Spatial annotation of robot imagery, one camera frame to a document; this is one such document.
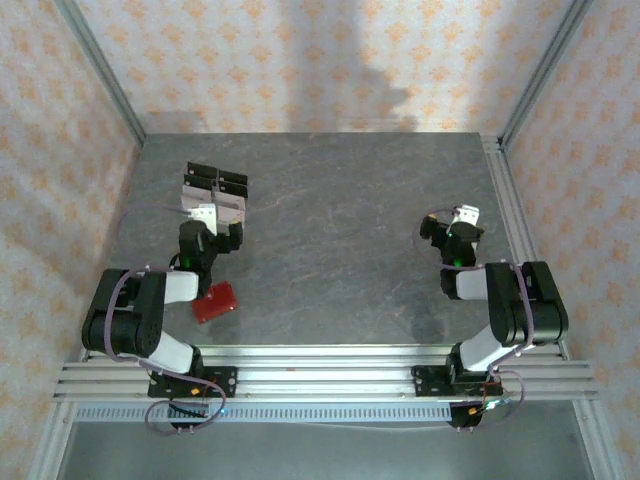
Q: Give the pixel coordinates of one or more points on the white card with pink print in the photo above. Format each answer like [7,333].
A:
[197,194]
[232,215]
[231,201]
[187,202]

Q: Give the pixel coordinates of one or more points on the clear acrylic card stand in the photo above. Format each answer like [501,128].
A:
[216,190]

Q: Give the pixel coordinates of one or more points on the red leather card holder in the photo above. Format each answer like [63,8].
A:
[217,300]

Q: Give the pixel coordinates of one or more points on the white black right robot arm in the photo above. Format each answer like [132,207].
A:
[470,285]

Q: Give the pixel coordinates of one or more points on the black card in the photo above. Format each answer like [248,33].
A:
[232,189]
[202,170]
[233,177]
[199,182]

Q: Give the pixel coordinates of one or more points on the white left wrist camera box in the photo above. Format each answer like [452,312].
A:
[207,215]

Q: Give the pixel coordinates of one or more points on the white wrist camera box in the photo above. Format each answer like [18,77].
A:
[207,215]
[467,212]

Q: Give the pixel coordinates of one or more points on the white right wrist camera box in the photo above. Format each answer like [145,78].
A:
[467,212]

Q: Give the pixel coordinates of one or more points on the aluminium side rail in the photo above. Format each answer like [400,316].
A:
[515,225]

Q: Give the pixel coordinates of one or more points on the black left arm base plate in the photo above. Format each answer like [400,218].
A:
[225,380]

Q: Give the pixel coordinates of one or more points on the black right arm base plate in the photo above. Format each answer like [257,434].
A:
[425,380]

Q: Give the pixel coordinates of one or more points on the aluminium rail beam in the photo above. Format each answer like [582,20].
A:
[325,375]

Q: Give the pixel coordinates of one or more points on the aluminium frame post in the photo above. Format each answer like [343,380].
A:
[545,70]
[100,65]

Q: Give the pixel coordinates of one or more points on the aluminium frame leg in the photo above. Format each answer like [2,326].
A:
[597,440]
[47,440]

